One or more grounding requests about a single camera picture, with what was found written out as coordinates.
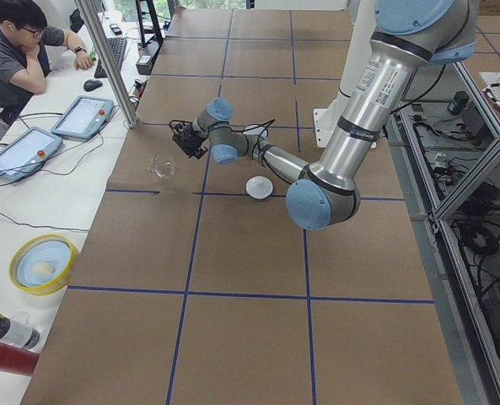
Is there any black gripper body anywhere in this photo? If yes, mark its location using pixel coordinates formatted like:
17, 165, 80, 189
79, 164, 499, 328
169, 121, 208, 159

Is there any clear plastic funnel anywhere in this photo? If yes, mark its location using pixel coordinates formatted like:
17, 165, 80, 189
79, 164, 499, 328
147, 152, 175, 179

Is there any white enamel cup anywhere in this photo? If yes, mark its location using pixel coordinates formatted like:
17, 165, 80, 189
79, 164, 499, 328
245, 175, 273, 200

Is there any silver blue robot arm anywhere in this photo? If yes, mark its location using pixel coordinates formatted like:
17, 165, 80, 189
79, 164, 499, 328
169, 1, 480, 230

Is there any far teach pendant tablet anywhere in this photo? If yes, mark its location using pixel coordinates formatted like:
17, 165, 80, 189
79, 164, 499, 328
51, 95, 115, 141

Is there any teach pendant tablet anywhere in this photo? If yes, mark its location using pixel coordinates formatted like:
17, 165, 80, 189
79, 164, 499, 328
0, 127, 62, 181
51, 95, 115, 141

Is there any black computer mouse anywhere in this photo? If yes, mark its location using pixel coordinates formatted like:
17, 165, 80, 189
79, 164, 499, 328
83, 79, 103, 92

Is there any black keyboard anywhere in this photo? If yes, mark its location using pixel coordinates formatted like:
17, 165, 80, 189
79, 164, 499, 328
94, 37, 129, 79

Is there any near teach pendant tablet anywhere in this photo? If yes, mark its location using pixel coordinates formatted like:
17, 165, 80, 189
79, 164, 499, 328
0, 127, 62, 181

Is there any yellow rimmed bowl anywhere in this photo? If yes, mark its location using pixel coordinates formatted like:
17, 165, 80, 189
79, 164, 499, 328
8, 234, 79, 296

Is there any seated person grey shirt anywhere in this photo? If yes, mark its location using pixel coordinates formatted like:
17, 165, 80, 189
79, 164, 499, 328
0, 0, 94, 124

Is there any clear bottle black cap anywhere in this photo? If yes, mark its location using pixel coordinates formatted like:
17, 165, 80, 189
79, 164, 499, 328
0, 313, 40, 349

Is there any black power supply box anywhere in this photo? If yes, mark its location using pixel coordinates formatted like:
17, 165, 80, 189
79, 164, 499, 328
447, 91, 470, 116

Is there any red cylinder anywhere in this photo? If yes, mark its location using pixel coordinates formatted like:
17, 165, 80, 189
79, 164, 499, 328
0, 342, 40, 376

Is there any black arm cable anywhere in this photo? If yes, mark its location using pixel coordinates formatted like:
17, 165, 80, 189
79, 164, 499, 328
228, 118, 276, 164

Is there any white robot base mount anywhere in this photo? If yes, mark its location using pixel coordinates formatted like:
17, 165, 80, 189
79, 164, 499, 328
314, 0, 376, 148

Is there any aluminium side rail frame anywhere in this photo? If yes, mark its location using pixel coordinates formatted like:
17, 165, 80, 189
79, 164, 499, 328
386, 63, 500, 404

